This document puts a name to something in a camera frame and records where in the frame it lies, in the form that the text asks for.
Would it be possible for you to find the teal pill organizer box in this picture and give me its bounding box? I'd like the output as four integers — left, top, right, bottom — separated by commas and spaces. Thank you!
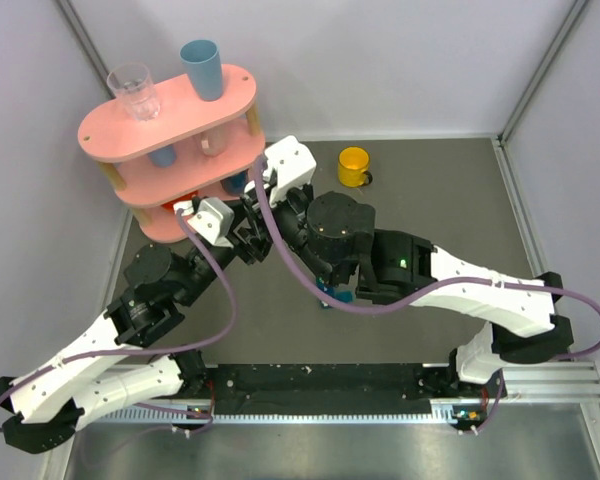
316, 278, 354, 303

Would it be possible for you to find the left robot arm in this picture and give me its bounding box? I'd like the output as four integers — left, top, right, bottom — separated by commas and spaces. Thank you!
0, 207, 273, 454

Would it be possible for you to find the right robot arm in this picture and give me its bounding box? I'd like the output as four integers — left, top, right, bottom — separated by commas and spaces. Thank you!
241, 184, 573, 396

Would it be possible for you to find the dark blue faceted cup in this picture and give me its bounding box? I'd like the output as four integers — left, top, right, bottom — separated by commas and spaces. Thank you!
221, 170, 249, 196

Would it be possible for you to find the orange plastic bowl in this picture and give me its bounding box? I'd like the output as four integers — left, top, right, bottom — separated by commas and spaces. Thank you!
161, 196, 192, 212

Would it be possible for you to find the pink three-tier wooden shelf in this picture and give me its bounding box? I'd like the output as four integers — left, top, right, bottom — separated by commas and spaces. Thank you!
77, 64, 265, 243

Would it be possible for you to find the small light blue cup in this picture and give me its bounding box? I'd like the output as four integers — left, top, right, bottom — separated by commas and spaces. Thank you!
148, 145, 177, 168

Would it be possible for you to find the yellow mug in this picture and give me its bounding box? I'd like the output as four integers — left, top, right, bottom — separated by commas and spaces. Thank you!
338, 146, 373, 188

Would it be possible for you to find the light blue plastic tumbler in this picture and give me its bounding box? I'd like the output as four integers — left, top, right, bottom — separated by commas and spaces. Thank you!
180, 39, 224, 102

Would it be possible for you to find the clear drinking glass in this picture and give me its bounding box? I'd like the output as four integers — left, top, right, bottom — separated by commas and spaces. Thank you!
107, 63, 161, 121

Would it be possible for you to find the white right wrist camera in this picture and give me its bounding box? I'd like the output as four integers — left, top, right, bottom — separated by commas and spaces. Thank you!
263, 135, 317, 209

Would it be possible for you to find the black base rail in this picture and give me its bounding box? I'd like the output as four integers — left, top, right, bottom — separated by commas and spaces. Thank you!
208, 363, 457, 416

